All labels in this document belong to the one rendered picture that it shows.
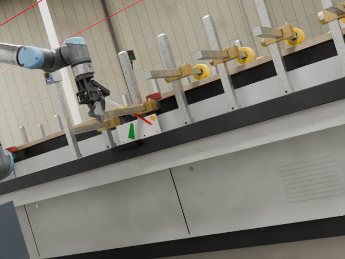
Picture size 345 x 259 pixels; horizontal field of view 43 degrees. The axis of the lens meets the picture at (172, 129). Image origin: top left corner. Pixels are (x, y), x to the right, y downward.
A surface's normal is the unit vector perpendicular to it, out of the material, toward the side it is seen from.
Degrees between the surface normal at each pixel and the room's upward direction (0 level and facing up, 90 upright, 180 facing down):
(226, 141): 90
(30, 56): 92
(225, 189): 90
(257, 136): 90
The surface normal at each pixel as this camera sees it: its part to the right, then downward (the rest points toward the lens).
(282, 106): -0.51, 0.15
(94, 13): -0.06, 0.01
